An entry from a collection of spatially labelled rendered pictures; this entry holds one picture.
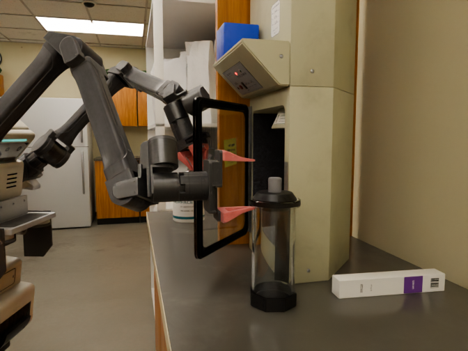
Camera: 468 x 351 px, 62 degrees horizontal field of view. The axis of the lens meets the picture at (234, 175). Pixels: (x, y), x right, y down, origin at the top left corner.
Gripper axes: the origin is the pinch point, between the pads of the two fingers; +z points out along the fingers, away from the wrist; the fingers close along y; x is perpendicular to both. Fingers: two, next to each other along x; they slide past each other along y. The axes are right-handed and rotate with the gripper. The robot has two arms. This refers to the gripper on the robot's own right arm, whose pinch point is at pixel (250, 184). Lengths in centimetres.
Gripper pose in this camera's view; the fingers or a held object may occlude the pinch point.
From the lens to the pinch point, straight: 79.4
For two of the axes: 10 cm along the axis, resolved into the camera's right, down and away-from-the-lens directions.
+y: -0.1, -10.0, -0.9
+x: -2.5, -0.8, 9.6
